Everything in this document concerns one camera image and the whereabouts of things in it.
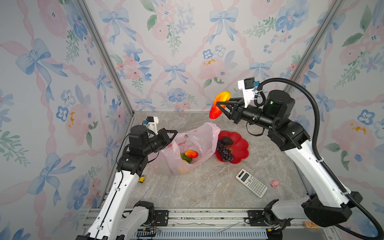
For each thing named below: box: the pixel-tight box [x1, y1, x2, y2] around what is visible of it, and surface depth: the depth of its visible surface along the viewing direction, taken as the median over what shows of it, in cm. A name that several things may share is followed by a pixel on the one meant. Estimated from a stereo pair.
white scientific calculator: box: [235, 168, 268, 198], surface depth 86 cm
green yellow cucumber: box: [180, 153, 193, 164], surface depth 92 cm
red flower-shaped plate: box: [215, 131, 250, 164], surface depth 101 cm
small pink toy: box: [270, 180, 280, 188], surface depth 85 cm
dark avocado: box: [222, 136, 233, 146], surface depth 100 cm
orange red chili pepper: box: [209, 91, 231, 120], surface depth 55 cm
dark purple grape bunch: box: [217, 138, 234, 163], surface depth 94 cm
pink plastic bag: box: [148, 122, 221, 176], surface depth 78 cm
